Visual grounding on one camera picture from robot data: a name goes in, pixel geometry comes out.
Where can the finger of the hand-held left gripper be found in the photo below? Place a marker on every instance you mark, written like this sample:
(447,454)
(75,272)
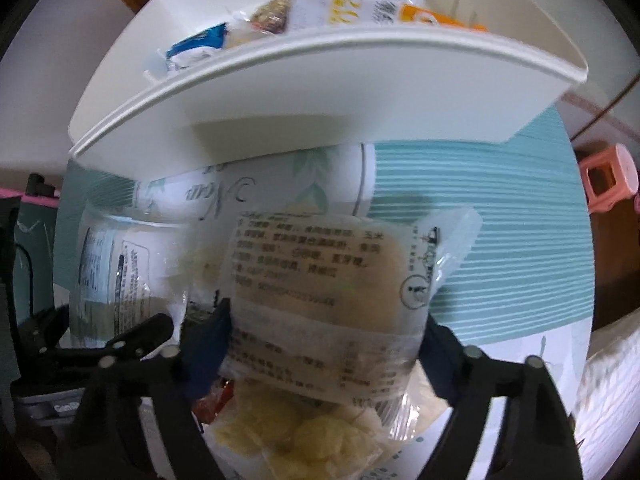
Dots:
(135,340)
(42,330)

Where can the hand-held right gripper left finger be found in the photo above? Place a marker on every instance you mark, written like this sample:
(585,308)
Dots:
(207,360)

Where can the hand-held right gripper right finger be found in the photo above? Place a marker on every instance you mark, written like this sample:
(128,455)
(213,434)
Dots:
(440,360)

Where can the clear packet with white label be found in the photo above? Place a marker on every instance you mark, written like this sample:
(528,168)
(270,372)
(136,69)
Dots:
(110,270)

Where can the clear brown bread packet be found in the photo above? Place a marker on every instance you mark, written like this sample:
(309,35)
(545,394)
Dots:
(325,300)

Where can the yellow pastry packet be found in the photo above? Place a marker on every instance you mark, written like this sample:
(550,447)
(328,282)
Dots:
(320,440)

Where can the white plastic bin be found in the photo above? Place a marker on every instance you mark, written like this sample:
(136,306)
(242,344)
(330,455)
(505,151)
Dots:
(350,90)

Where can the blue snack packet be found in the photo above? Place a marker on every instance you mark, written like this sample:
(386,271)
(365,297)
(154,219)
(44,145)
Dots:
(200,42)

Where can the orange white oat bar packet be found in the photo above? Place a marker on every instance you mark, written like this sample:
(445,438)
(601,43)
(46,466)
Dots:
(430,16)

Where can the teal striped table runner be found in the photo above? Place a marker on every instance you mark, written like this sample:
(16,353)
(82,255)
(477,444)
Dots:
(500,240)

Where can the black easel knob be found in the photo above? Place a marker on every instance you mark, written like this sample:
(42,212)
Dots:
(40,185)

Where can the checkered cloth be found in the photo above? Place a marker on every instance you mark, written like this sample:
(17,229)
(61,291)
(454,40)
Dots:
(610,385)

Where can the round white floral placemat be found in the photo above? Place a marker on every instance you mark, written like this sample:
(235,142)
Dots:
(320,180)

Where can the pink plastic stool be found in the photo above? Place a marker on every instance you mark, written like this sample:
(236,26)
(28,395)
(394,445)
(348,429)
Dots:
(615,175)

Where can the floral pastel wardrobe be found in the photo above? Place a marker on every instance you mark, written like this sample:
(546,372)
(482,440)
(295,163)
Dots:
(610,110)

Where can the green chalkboard pink frame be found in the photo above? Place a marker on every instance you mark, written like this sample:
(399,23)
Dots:
(42,270)

